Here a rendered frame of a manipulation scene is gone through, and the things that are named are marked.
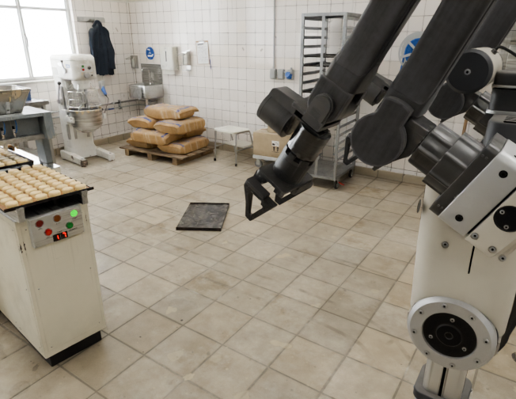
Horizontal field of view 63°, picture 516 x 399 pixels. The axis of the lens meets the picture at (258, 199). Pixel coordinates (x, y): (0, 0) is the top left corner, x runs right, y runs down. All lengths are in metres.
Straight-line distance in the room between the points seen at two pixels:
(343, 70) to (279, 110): 0.13
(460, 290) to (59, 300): 1.92
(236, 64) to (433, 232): 5.41
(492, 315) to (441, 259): 0.14
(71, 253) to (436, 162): 1.93
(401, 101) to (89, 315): 2.13
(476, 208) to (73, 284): 2.03
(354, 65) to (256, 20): 5.24
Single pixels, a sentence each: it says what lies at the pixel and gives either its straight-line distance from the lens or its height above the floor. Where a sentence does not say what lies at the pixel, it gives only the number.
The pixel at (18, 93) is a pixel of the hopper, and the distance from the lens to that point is 2.80.
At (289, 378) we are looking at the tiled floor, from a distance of 2.29.
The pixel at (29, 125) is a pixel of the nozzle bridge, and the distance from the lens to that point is 2.89.
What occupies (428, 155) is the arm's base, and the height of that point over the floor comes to 1.44.
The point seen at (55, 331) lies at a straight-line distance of 2.43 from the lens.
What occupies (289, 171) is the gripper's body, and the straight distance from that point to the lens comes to 0.72.
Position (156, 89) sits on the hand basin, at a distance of 6.96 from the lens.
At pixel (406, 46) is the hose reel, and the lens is 5.00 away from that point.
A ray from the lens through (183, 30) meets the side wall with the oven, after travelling 6.68.
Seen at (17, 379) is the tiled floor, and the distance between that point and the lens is 2.57.
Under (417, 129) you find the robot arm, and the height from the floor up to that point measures 1.47.
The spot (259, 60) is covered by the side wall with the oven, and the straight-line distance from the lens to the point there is 5.84.
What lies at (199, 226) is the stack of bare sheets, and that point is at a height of 0.02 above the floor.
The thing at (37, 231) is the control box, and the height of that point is 0.78.
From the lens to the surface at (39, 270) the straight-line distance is 2.24.
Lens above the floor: 1.59
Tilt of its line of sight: 21 degrees down
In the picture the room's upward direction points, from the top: straight up
